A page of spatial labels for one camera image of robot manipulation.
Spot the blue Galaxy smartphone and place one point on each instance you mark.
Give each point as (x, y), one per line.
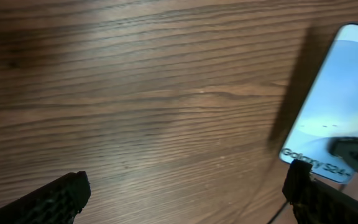
(330, 110)

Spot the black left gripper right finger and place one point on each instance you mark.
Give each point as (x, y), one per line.
(315, 202)

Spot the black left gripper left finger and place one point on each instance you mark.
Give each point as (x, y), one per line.
(55, 203)

